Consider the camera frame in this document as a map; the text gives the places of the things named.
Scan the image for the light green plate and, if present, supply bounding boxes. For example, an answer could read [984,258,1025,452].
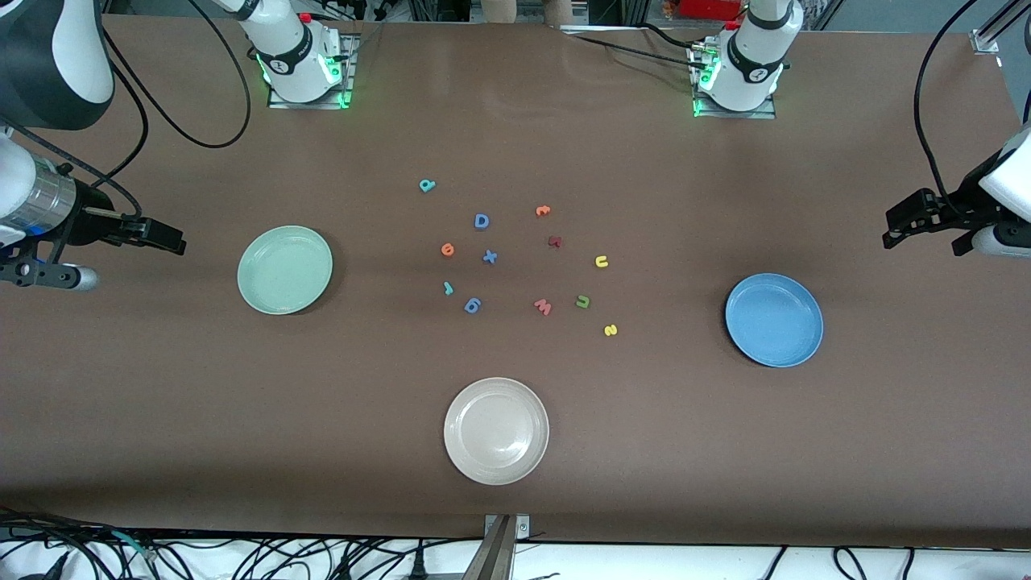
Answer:
[237,225,333,316]

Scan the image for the red box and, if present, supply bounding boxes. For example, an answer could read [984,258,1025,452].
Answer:
[677,0,746,21]

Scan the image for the blue plate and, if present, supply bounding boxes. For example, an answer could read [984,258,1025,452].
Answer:
[724,272,825,369]

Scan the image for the metal bracket post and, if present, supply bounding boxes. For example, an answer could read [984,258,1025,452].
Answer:
[463,513,532,580]

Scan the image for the person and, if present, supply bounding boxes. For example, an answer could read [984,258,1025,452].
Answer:
[482,0,574,27]

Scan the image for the teal floor cable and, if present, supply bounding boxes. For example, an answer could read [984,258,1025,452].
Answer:
[111,530,158,562]

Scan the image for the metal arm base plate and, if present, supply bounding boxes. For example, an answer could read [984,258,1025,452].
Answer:
[267,34,360,110]
[691,44,779,120]

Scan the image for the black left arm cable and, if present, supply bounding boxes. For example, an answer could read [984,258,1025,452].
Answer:
[913,0,982,217]

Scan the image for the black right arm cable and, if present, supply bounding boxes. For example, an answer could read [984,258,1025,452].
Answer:
[0,0,252,220]

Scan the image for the beige plate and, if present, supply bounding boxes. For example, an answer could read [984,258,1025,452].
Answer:
[443,377,551,487]

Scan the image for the black table cable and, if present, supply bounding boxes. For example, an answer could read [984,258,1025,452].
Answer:
[639,22,711,52]
[564,31,706,73]

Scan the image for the aluminium frame corner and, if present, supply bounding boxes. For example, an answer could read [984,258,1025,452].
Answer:
[971,0,1031,56]

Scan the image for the tangled black floor cables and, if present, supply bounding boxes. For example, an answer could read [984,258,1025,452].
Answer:
[0,506,456,580]

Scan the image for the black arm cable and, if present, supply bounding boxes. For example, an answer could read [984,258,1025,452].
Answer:
[0,0,252,220]
[913,0,982,217]

